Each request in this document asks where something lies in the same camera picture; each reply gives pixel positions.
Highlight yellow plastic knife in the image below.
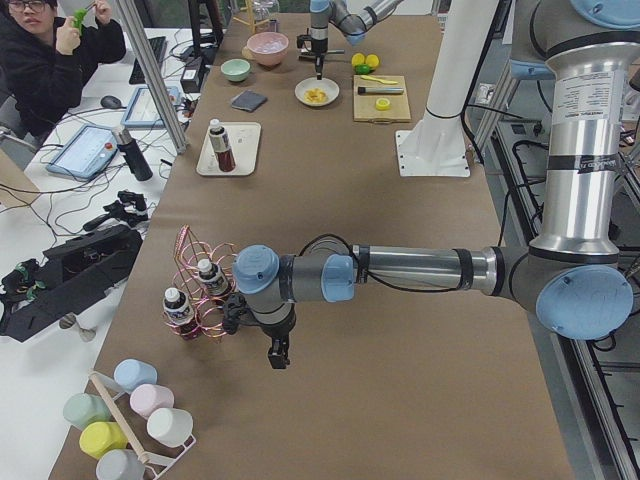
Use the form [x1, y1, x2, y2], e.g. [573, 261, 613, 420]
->
[360, 75, 399, 85]

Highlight white cup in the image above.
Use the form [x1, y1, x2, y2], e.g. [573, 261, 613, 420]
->
[146, 407, 194, 448]

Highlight pink bowl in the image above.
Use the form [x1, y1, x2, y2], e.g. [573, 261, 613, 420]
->
[242, 32, 289, 67]

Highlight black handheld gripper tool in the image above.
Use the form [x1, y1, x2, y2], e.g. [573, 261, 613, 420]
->
[82, 190, 149, 232]

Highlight computer mouse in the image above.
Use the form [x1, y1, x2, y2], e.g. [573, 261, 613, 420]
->
[100, 95, 126, 110]

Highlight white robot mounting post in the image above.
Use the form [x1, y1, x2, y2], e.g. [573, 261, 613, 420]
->
[396, 0, 499, 178]

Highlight pink cup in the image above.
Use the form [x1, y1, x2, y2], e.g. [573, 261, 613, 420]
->
[129, 384, 175, 419]

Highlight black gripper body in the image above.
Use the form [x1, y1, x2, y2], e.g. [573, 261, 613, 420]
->
[261, 319, 296, 351]

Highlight dark tea bottle in rack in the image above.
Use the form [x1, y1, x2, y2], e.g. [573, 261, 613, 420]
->
[197, 258, 232, 306]

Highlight blue teach pendant tablet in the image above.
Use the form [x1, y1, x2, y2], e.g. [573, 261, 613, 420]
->
[46, 125, 117, 180]

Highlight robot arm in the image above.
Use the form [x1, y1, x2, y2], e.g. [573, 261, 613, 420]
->
[241, 1, 399, 369]
[222, 1, 639, 369]

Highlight yellow lemon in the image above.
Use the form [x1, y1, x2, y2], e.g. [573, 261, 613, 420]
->
[351, 52, 366, 67]
[365, 54, 380, 71]

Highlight grey folded cloth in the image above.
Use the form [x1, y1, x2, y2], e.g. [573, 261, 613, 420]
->
[231, 90, 267, 112]

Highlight wooden cutting board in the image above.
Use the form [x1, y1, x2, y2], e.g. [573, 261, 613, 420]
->
[353, 75, 411, 123]

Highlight half lemon slice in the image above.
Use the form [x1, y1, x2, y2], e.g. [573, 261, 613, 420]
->
[375, 97, 391, 111]

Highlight cream serving tray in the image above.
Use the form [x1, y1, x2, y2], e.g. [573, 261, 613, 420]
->
[195, 121, 263, 178]

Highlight yellow cup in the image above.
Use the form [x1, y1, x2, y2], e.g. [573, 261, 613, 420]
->
[79, 421, 128, 460]

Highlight aluminium frame post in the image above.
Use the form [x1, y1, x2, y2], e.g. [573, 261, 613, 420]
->
[114, 0, 187, 154]

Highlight steel muddler black tip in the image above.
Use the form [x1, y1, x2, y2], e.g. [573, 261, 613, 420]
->
[357, 86, 405, 95]

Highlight pale green cup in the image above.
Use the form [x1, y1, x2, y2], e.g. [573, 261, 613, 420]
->
[63, 393, 112, 430]

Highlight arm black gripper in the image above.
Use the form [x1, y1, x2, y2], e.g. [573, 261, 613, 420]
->
[296, 29, 345, 80]

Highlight tea bottle on tray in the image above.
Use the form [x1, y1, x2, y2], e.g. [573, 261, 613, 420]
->
[208, 118, 236, 173]

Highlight black keyboard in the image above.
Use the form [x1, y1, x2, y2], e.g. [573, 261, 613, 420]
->
[128, 35, 169, 85]

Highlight black thermos bottle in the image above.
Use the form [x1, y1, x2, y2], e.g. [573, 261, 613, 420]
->
[112, 125, 153, 181]

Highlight white wire cup rack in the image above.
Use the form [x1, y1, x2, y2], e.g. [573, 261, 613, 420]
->
[99, 372, 196, 479]

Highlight green lime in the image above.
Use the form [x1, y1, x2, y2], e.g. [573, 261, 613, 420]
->
[354, 64, 371, 75]

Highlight black power adapter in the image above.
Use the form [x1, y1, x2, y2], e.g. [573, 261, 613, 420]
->
[180, 57, 209, 94]

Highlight white plate with donut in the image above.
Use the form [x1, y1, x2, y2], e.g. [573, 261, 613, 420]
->
[294, 78, 340, 107]

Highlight mint green bowl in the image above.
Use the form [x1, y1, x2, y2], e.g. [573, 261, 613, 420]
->
[220, 59, 251, 83]

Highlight light blue cup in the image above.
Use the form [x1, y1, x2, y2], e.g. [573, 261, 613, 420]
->
[113, 358, 158, 393]

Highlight wooden rack handle rod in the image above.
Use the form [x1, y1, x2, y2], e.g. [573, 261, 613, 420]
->
[88, 371, 151, 465]

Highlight copper wire bottle rack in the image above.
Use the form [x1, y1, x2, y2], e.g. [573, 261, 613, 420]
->
[164, 225, 237, 342]

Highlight grey cup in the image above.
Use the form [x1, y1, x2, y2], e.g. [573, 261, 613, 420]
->
[96, 449, 145, 480]

